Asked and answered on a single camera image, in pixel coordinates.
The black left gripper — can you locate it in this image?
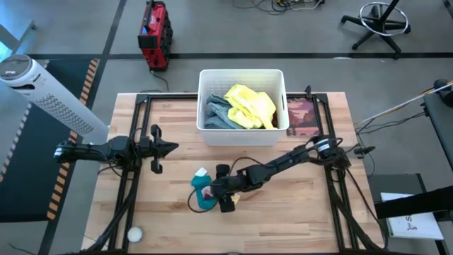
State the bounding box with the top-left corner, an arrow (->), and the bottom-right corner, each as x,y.
137,123 -> 180,175

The red power unit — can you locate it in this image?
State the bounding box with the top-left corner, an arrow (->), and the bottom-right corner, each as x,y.
137,0 -> 173,71

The grey-green garment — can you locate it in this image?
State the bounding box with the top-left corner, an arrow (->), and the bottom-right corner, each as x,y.
206,93 -> 231,116

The flat black bar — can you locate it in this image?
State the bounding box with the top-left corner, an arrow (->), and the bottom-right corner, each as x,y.
374,186 -> 453,220

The landscape picture board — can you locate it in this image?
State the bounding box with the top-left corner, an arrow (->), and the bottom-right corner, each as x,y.
285,97 -> 321,137

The black side table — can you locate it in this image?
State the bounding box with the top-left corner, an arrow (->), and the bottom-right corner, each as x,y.
423,79 -> 453,167

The white tower fan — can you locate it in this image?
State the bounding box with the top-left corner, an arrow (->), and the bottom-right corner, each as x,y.
0,53 -> 110,145

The white perforated plastic basket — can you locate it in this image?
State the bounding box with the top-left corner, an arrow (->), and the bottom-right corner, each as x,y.
196,69 -> 290,147

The floor cable bundle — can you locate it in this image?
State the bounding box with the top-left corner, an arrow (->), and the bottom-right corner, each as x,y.
232,0 -> 325,16

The teal sock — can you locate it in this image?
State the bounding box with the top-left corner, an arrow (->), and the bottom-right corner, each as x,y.
190,167 -> 217,210

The yellow shirt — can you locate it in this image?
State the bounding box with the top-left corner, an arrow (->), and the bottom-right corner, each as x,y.
223,84 -> 277,130

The blue-grey garment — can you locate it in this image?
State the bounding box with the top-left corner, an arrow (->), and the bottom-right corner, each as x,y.
204,102 -> 245,130

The white printed paper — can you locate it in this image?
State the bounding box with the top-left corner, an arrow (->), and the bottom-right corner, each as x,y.
380,192 -> 445,241

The black hazard-striped floor mat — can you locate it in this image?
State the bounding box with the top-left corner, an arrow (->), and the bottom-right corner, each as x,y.
0,58 -> 102,222

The black stool with ring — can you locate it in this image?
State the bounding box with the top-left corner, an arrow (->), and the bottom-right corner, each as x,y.
340,0 -> 412,60

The pale thin rod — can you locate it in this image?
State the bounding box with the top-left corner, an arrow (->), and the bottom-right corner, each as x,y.
353,81 -> 453,127

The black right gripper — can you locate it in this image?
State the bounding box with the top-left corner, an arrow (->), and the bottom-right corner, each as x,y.
206,163 -> 249,213

